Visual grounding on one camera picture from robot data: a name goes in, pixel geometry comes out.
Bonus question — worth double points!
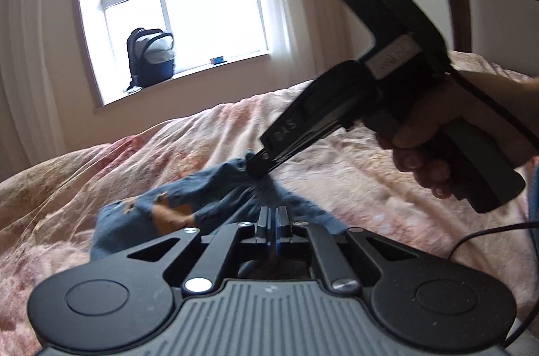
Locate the pink floral bed blanket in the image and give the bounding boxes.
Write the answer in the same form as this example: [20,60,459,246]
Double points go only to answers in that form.
[0,51,539,356]

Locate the black cable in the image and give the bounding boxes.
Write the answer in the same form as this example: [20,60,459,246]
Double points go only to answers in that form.
[445,67,539,349]

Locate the blue printed pants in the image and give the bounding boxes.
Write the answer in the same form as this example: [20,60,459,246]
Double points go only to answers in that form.
[90,158,351,262]

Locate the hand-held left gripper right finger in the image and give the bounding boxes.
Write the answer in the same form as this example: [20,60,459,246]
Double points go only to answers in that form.
[275,207,418,294]

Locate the beige curtain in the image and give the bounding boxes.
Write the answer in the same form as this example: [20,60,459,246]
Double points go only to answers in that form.
[0,0,73,175]
[269,0,321,87]

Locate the person's right hand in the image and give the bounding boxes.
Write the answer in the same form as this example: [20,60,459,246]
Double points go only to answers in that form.
[376,70,539,200]

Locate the white framed window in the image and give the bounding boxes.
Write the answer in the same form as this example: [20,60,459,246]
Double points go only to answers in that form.
[71,0,295,108]

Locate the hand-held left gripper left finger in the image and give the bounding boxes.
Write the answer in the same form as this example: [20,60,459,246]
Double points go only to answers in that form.
[126,207,274,295]

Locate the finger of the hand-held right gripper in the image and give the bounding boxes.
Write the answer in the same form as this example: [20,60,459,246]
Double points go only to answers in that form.
[244,148,288,177]

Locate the black backpack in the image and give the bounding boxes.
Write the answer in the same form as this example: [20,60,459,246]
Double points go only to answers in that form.
[126,28,177,90]

